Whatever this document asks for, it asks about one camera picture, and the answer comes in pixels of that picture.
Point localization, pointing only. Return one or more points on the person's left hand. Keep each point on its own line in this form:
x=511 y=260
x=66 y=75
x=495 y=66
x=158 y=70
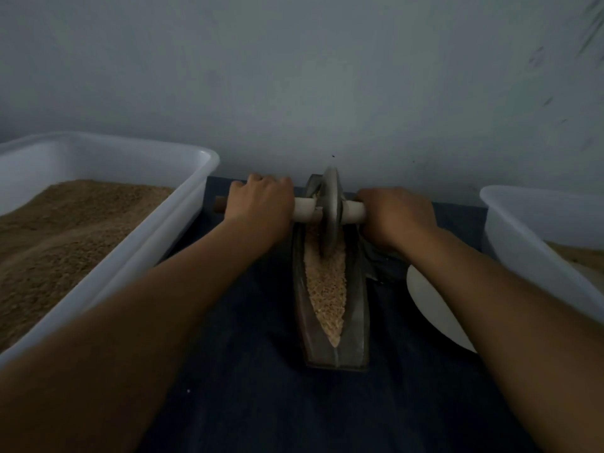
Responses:
x=260 y=204

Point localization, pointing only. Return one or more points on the person's right hand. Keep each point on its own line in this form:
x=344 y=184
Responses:
x=396 y=217

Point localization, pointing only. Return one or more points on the white plastic tub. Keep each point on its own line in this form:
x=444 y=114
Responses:
x=538 y=259
x=156 y=240

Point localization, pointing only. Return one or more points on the dark blue table cloth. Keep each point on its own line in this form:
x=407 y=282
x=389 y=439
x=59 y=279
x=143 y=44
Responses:
x=245 y=410

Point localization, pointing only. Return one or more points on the large brown grain heap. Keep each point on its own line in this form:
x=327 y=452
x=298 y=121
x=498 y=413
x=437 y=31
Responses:
x=57 y=245
x=585 y=257

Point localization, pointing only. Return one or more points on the person's right forearm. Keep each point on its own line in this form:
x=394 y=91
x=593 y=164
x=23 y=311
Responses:
x=524 y=349

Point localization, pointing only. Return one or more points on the boat-shaped metal grinding trough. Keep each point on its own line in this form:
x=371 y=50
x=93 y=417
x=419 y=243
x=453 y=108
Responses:
x=349 y=352

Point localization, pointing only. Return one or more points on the white round plate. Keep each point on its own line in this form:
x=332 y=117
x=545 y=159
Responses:
x=436 y=304

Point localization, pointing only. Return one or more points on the person's left forearm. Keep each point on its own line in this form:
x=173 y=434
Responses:
x=104 y=354

